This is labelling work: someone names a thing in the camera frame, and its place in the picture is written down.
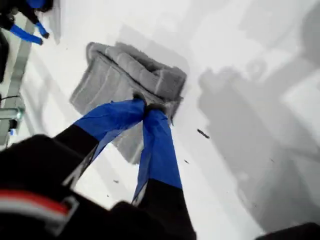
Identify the grey striped towel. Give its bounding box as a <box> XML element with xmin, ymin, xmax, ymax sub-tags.
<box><xmin>69</xmin><ymin>41</ymin><xmax>188</xmax><ymax>126</ymax></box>

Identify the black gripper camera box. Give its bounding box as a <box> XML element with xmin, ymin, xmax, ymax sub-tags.
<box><xmin>0</xmin><ymin>31</ymin><xmax>10</xmax><ymax>85</ymax></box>

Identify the metal table bracket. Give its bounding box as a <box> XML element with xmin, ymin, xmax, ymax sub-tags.
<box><xmin>0</xmin><ymin>105</ymin><xmax>26</xmax><ymax>126</ymax></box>

